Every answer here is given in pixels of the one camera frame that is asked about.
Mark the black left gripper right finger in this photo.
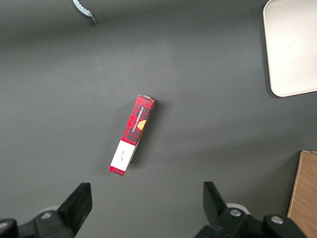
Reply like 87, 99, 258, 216
194, 181, 309, 238

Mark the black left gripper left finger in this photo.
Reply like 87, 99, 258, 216
0, 182, 93, 238

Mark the beige rectangular tray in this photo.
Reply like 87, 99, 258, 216
263, 0, 317, 98

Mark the wooden drawer cabinet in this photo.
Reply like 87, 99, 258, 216
287, 150, 317, 238

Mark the red plaid shortbread box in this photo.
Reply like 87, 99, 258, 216
108, 94, 158, 178

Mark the white serrated strip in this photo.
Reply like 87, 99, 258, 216
72, 0, 98, 26

